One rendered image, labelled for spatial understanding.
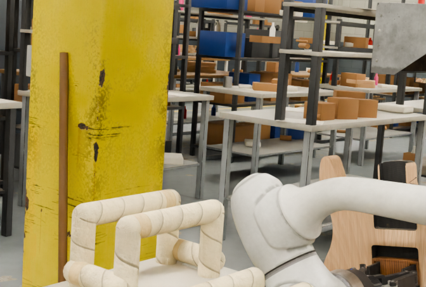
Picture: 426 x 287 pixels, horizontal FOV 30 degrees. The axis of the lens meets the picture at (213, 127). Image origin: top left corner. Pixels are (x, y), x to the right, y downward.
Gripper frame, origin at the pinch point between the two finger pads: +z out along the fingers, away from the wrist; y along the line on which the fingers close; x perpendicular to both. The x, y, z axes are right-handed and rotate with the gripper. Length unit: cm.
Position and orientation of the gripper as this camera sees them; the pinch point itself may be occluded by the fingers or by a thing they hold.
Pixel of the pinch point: (394, 271)
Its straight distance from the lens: 164.1
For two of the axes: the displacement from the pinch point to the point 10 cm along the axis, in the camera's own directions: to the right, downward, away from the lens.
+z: 6.1, -0.4, 7.9
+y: 7.9, -0.4, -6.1
